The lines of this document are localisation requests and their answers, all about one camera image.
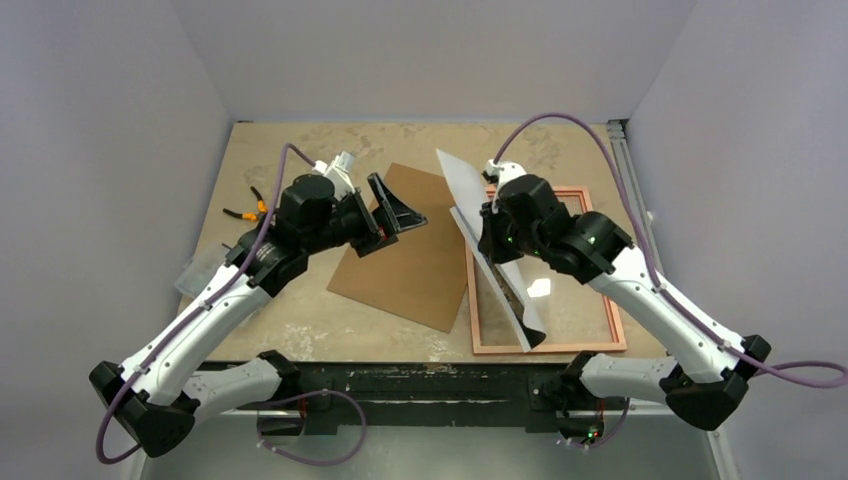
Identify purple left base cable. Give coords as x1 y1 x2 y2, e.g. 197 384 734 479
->
256 389 368 466

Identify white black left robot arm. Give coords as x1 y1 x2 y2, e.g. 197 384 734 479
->
89 153 427 458

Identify orange handled pliers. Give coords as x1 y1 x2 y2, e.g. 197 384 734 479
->
222 186 269 223

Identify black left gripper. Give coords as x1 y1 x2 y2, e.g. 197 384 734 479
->
304 174 426 257

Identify red wooden picture frame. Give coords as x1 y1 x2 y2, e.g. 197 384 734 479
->
464 185 628 356

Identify aluminium rail right side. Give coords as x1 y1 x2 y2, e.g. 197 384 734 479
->
606 120 664 274

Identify landscape photo print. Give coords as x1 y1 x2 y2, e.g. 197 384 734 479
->
436 149 547 353

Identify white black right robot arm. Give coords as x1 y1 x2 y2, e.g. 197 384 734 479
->
478 174 771 431

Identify clear plastic parts box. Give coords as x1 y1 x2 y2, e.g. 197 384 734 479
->
173 242 266 329

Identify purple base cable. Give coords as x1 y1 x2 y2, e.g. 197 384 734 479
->
256 389 368 466
557 397 634 452

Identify aluminium front rail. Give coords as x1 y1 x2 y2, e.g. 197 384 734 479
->
218 397 670 422

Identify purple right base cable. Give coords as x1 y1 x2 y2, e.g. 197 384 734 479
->
557 397 634 452

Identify brown cardboard backing board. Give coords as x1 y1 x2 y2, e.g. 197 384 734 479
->
327 163 467 333

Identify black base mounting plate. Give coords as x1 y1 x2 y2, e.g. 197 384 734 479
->
234 360 627 437

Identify aluminium rail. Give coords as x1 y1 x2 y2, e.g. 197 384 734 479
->
606 120 664 274
218 397 670 422

